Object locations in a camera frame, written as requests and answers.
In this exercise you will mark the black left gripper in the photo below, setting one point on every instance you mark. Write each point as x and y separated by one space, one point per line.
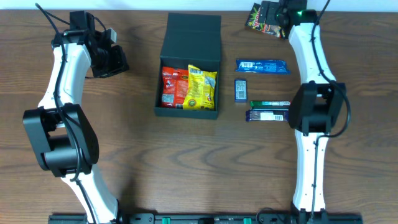
115 62

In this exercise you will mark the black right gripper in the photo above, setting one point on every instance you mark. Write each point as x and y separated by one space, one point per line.
270 12

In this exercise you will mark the Haribo gummy candy bag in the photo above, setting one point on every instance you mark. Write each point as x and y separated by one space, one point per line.
253 23

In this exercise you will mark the red orange candy bag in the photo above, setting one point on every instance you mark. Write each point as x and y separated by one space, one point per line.
175 87

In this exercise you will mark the yellow snack bag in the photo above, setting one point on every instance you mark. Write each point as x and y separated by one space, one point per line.
201 89

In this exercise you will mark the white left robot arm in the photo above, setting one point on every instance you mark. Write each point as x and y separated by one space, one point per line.
60 134

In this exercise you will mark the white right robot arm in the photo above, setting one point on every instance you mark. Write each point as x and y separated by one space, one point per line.
320 110

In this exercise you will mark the blue long cookie pack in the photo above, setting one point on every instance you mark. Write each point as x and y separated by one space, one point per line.
268 66

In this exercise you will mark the small blue gum pack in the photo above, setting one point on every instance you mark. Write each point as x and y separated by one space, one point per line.
240 91

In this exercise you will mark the dark green open box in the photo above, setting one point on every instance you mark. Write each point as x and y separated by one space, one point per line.
190 39

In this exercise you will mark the green candy bar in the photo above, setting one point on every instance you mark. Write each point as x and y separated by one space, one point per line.
269 105

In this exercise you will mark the purple chocolate bar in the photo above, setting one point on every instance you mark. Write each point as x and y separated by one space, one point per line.
267 115

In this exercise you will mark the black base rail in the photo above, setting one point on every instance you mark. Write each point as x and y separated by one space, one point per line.
265 216

